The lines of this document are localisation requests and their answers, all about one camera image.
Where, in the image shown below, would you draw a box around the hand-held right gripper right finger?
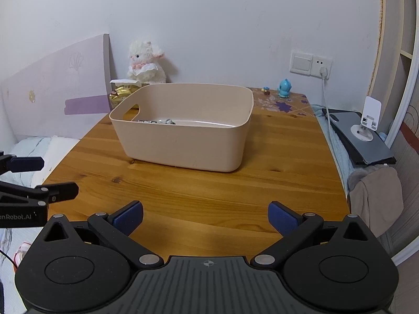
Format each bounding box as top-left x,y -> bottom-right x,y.
250,201 -> 374,267

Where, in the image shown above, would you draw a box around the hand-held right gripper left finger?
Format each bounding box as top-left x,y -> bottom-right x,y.
39,200 -> 164,267

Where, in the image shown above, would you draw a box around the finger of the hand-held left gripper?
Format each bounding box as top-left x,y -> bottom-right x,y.
0,182 -> 79,205
0,151 -> 45,175

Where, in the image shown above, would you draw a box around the beige plastic storage bin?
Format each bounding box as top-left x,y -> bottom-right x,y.
109,83 -> 255,173

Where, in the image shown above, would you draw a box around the pale bed sheet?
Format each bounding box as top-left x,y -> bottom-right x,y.
0,136 -> 81,190

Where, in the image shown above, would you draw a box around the white red headphones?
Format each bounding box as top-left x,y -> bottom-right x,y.
15,242 -> 32,266

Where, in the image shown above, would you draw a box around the pink purple bed headboard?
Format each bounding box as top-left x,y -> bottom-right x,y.
0,33 -> 113,144

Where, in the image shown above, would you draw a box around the grey cloth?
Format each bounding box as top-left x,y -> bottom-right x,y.
347,165 -> 398,192

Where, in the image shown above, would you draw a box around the light blue blanket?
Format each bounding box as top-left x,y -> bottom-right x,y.
311,104 -> 356,192

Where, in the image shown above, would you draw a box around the beige cloth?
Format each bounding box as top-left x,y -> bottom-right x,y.
350,167 -> 404,238

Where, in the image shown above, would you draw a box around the grey laptop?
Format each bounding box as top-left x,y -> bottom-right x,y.
322,108 -> 396,166

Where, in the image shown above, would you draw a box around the floral table mat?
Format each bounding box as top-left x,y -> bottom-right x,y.
253,87 -> 311,117

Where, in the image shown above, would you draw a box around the gold snack packet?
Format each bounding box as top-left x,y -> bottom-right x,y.
109,85 -> 142,108

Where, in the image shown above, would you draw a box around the blue cartoon figurine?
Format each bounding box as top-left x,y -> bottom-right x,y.
278,78 -> 293,98

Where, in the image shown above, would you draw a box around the white phone stand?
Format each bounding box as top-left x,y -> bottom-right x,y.
351,96 -> 382,142

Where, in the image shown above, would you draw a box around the white plush lamb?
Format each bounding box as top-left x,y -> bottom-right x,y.
127,40 -> 167,85

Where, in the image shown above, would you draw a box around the white wardrobe shelf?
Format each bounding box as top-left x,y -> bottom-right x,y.
367,0 -> 419,148

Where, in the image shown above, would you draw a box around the white power cable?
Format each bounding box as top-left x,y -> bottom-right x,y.
322,78 -> 338,139

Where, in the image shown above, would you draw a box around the white wall switch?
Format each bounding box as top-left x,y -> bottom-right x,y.
290,52 -> 313,75

